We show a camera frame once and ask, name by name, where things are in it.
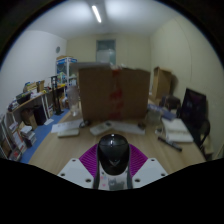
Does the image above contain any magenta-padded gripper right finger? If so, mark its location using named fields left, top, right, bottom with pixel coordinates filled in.
left=125, top=143, right=169, bottom=190

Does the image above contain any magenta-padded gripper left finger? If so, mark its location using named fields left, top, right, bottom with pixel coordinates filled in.
left=57, top=143, right=101, bottom=190

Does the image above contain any black computer mouse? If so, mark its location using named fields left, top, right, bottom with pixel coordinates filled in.
left=96, top=133, right=131, bottom=177

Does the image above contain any black marker pen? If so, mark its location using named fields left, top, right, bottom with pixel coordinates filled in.
left=157, top=135, right=184, bottom=153

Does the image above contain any long white paper sheet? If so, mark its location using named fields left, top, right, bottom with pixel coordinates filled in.
left=111, top=120, right=147, bottom=136

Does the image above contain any white remote control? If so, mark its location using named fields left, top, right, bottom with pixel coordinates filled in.
left=89, top=120, right=114, bottom=137

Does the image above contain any open white notebook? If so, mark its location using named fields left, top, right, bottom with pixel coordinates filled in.
left=160, top=117, right=195, bottom=144

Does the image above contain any clear plastic container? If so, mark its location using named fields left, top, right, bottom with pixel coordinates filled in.
left=146, top=109, right=163, bottom=127

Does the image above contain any blue flat package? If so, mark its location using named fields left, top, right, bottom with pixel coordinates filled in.
left=148, top=103, right=176, bottom=121

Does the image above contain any stack of books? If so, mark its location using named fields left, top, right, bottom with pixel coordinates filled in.
left=19, top=124, right=38, bottom=148

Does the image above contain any black computer tower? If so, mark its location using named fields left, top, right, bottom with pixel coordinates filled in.
left=33, top=104, right=48, bottom=127

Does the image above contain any brown cardboard carton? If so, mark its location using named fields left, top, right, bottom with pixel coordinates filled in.
left=20, top=108, right=38, bottom=131

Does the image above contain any clear water jug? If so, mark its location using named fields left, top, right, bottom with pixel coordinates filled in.
left=65, top=84, right=81, bottom=118

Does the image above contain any dark bag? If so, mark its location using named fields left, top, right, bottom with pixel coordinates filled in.
left=163, top=94, right=183, bottom=111

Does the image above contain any shelf unit with books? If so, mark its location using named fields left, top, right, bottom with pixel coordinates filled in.
left=0, top=113, right=26, bottom=161

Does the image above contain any black tall stand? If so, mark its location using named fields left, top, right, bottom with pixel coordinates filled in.
left=49, top=74, right=64, bottom=117

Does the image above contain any large brown cardboard box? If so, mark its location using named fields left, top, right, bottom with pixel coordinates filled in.
left=77, top=65, right=152, bottom=123

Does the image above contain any black monitor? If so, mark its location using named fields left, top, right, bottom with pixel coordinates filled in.
left=180, top=88, right=207, bottom=129

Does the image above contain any long wooden side desk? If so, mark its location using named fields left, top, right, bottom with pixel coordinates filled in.
left=6, top=83, right=68, bottom=128

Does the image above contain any small brown cardboard box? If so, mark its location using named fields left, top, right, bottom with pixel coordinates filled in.
left=152, top=66, right=174, bottom=101

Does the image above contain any black box-shaped device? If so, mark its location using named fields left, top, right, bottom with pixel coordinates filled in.
left=15, top=91, right=33, bottom=105

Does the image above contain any grey flat board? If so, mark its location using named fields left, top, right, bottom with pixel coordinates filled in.
left=69, top=61, right=113, bottom=71

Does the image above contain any window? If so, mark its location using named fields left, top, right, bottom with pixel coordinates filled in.
left=96, top=39, right=117, bottom=65

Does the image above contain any ceiling tube light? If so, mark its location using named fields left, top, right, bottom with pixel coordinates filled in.
left=90, top=4, right=103, bottom=24

